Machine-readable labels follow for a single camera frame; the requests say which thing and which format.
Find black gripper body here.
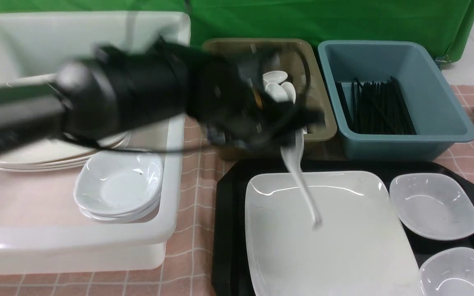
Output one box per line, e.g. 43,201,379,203
188,47,324,150

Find white soup spoon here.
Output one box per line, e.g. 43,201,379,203
280,129,323,230

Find large white square plate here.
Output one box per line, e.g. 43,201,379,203
244,171,423,296

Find small white bowl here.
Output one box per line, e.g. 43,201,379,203
419,247,474,296
389,173,474,241

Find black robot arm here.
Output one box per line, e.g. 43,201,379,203
0,38,324,155

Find top white plate in tub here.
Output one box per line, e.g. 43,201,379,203
0,73,134,165

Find white spoons in bin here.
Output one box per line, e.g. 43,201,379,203
262,70,297,103

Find olive plastic spoon bin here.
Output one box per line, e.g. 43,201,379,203
202,38,337,157

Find black chopsticks in bin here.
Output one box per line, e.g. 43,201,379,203
335,76,416,135

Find top small bowl in tub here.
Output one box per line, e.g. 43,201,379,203
73,149,164,217

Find black serving tray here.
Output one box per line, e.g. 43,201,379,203
211,159,474,296

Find blue plastic chopstick bin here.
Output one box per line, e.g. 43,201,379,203
318,40,474,161

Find lower bowls stack in tub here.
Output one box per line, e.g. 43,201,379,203
79,193,161,224

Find lower plates stack in tub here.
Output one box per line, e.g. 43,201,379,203
0,132,132,172

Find green cloth backdrop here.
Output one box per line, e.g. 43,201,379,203
0,0,474,62

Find large white plastic tub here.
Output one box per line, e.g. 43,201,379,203
0,11,191,274

